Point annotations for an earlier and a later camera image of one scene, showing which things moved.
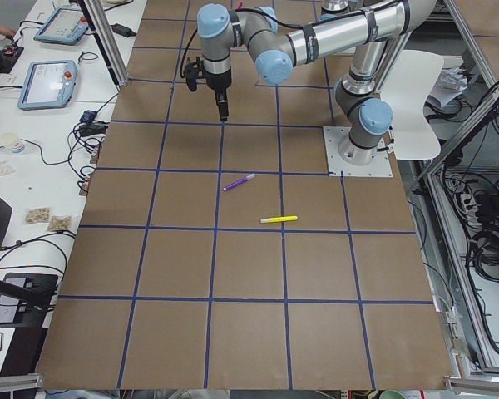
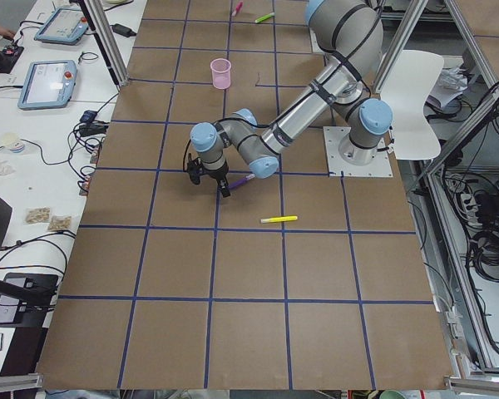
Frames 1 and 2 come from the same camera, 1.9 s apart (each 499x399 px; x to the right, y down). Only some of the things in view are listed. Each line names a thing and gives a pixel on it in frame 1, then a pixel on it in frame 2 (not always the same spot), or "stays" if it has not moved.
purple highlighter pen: [239, 182] stays
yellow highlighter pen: [279, 219] stays
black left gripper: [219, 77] → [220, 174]
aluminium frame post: [108, 40] stays
